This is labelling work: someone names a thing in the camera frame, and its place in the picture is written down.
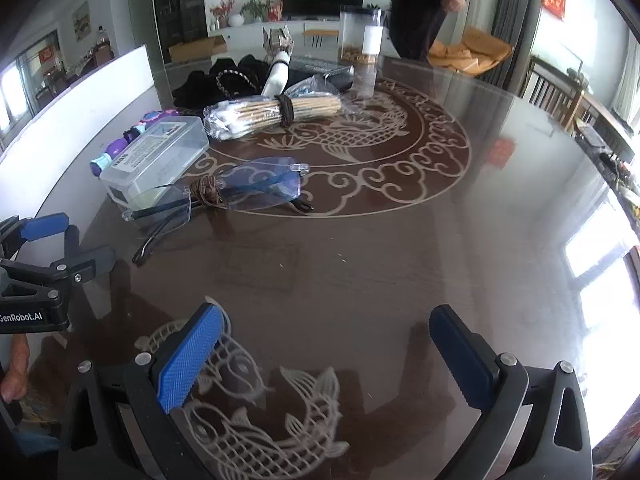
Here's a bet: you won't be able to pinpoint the rimless eyeglasses with cord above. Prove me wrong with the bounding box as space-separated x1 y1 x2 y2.
122 156 314 266

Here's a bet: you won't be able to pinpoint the wooden bench table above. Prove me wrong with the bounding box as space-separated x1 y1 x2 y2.
303 28 338 49

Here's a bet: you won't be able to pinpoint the purple butterfly toy wand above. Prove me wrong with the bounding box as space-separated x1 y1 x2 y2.
89 110 179 177

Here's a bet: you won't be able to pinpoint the person's left hand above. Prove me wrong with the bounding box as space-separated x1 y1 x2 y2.
1 334 30 403

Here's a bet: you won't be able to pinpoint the framed wall picture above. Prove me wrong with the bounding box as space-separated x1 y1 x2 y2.
72 1 92 42

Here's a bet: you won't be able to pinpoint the green potted plant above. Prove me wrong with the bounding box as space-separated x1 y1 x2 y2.
241 0 272 23

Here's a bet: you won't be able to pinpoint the clear tall canister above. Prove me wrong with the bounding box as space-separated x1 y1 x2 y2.
338 6 385 99

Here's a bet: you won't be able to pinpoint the orange lounge chair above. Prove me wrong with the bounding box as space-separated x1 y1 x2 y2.
427 27 513 77

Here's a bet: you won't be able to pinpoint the red flower vase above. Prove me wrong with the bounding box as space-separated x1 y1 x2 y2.
209 0 236 29

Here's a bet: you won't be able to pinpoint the black glass cabinet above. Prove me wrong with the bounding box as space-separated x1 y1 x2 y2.
153 0 207 64

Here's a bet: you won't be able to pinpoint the black odor bar box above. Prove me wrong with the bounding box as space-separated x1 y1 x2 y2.
288 55 355 93

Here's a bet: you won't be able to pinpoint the white tv cabinet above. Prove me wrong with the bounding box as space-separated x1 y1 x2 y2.
208 18 343 52

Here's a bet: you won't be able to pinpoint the silver origami ornament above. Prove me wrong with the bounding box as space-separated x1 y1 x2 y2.
262 25 294 56

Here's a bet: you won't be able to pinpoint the white storage bin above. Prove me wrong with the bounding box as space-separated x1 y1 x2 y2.
1 47 160 219

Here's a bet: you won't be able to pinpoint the clear plastic storage box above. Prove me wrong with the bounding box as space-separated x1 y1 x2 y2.
99 116 209 207

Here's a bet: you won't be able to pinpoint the cardboard box on floor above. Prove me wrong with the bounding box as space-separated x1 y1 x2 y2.
169 35 228 63

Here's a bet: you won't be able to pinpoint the wooden dining chair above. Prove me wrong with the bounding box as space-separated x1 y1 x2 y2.
518 55 596 131

